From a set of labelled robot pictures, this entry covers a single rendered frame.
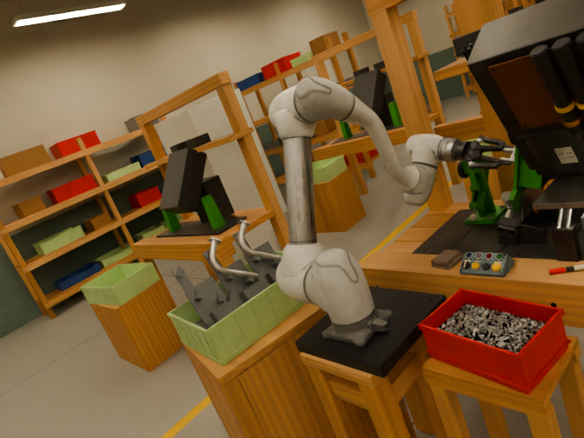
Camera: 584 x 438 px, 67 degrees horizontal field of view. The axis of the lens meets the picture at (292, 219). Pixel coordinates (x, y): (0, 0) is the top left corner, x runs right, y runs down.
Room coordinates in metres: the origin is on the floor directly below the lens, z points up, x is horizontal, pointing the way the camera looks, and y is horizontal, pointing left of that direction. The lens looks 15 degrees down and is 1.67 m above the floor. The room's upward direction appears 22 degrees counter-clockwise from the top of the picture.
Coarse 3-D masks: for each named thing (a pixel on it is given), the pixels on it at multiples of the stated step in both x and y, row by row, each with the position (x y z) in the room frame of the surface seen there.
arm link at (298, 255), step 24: (288, 96) 1.54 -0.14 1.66; (288, 120) 1.54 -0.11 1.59; (288, 144) 1.55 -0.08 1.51; (288, 168) 1.54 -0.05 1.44; (312, 168) 1.55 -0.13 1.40; (288, 192) 1.53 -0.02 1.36; (312, 192) 1.52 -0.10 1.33; (288, 216) 1.52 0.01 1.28; (312, 216) 1.50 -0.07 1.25; (312, 240) 1.47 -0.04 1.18; (288, 264) 1.45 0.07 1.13; (288, 288) 1.44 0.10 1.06
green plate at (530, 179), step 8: (520, 160) 1.36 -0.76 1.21; (520, 168) 1.37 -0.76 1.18; (528, 168) 1.35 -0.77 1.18; (520, 176) 1.37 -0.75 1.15; (528, 176) 1.35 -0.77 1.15; (536, 176) 1.33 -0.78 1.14; (520, 184) 1.38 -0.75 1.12; (528, 184) 1.36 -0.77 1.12; (536, 184) 1.34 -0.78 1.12; (544, 184) 1.35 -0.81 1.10; (520, 192) 1.40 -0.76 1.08
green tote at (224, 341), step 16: (272, 288) 1.76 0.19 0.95; (256, 304) 1.71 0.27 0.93; (272, 304) 1.74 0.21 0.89; (288, 304) 1.78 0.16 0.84; (176, 320) 1.82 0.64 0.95; (192, 320) 1.96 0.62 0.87; (224, 320) 1.62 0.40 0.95; (240, 320) 1.66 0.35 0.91; (256, 320) 1.69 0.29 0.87; (272, 320) 1.73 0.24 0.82; (192, 336) 1.74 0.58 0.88; (208, 336) 1.58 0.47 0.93; (224, 336) 1.61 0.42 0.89; (240, 336) 1.64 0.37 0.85; (256, 336) 1.67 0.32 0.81; (208, 352) 1.66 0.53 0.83; (224, 352) 1.59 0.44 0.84; (240, 352) 1.62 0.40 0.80
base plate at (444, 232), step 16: (448, 224) 1.80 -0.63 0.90; (464, 224) 1.74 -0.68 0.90; (480, 224) 1.68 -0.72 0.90; (496, 224) 1.63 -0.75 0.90; (544, 224) 1.48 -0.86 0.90; (576, 224) 1.39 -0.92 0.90; (432, 240) 1.71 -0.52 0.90; (448, 240) 1.66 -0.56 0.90; (464, 240) 1.60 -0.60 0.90; (480, 240) 1.55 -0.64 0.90; (496, 240) 1.50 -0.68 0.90; (512, 256) 1.35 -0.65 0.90; (528, 256) 1.31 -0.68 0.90; (544, 256) 1.27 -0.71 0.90
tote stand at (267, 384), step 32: (288, 320) 1.74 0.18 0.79; (192, 352) 1.80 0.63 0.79; (256, 352) 1.59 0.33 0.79; (288, 352) 1.64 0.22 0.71; (224, 384) 1.51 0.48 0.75; (256, 384) 1.56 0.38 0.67; (288, 384) 1.61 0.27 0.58; (224, 416) 1.80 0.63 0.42; (256, 416) 1.54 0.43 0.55; (288, 416) 1.59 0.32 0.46; (320, 416) 1.64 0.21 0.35
